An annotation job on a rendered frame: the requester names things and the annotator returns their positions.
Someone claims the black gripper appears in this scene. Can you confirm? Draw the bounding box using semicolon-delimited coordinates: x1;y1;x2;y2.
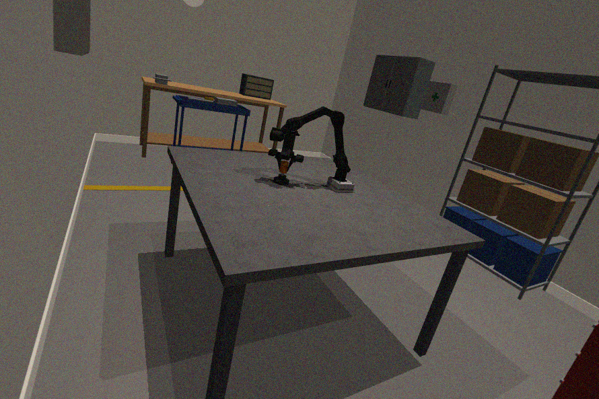
268;142;304;172

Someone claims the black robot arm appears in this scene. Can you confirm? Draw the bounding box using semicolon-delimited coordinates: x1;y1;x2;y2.
270;106;351;182

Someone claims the orange cylinder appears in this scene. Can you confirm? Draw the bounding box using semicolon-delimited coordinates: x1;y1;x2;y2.
279;161;289;174

